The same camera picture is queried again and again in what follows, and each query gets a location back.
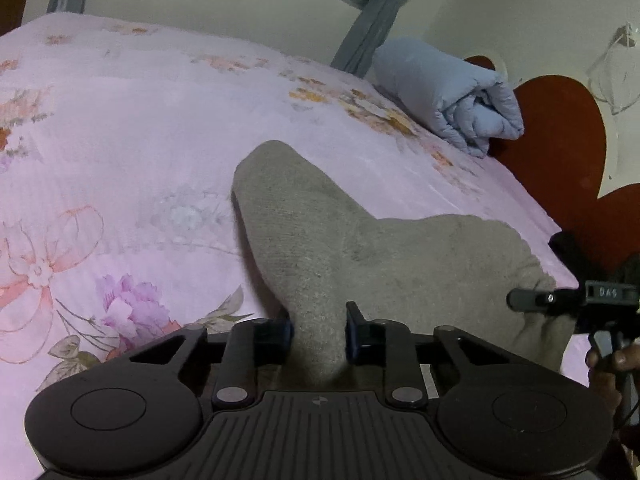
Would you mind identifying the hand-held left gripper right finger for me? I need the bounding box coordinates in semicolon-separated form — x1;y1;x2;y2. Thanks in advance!
345;301;532;409

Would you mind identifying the person's right hand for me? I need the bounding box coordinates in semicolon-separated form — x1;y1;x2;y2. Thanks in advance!
585;342;640;413

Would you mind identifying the folded light blue quilt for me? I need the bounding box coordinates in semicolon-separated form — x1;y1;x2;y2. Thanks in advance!
372;36;525;160

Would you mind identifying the clear plastic wall hook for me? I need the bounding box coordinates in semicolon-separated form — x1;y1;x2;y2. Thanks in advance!
586;22;640;117

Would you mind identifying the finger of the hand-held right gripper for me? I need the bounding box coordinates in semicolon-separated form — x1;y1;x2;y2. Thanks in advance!
506;287;587;315
548;231;601;286

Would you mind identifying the pink floral bedsheet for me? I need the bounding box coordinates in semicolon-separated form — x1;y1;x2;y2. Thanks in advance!
0;12;591;480

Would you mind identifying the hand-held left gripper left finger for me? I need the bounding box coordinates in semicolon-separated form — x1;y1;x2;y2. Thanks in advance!
106;316;294;409

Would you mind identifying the red-brown headboard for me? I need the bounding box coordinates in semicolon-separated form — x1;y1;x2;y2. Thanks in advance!
462;55;640;306

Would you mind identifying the grey towel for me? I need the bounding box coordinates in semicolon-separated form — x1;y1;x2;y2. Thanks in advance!
231;140;576;392

